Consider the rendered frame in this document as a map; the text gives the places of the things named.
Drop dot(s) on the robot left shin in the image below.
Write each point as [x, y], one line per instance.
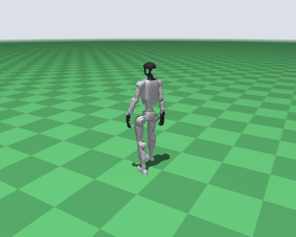
[142, 155]

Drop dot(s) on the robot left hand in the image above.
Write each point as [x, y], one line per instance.
[127, 120]

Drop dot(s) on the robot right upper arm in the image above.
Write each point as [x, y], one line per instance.
[160, 94]

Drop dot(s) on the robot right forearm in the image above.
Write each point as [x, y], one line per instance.
[162, 107]

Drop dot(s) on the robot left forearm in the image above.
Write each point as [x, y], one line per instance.
[131, 108]

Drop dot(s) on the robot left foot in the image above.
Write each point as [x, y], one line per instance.
[144, 172]

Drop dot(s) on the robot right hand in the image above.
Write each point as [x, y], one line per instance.
[161, 119]

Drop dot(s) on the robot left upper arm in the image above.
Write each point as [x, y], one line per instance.
[139, 86]

